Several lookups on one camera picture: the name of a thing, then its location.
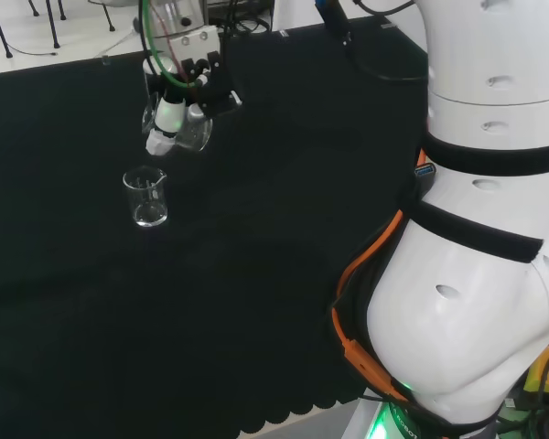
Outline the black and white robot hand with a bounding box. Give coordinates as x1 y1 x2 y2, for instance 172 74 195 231
144 50 210 156

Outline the clear glass beaker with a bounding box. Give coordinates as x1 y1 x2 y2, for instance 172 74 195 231
122 166 169 229
140 91 212 153

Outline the black bench cloth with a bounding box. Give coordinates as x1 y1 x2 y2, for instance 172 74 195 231
0 16 430 439

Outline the yellow stop button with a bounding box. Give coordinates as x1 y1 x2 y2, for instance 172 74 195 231
523 342 549 400

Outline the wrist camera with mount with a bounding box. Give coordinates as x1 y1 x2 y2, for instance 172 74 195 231
204 49 244 116

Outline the black cable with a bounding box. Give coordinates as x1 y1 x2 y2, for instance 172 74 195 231
318 0 429 86

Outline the orange cable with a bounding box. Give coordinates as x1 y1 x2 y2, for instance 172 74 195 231
330 148 436 404

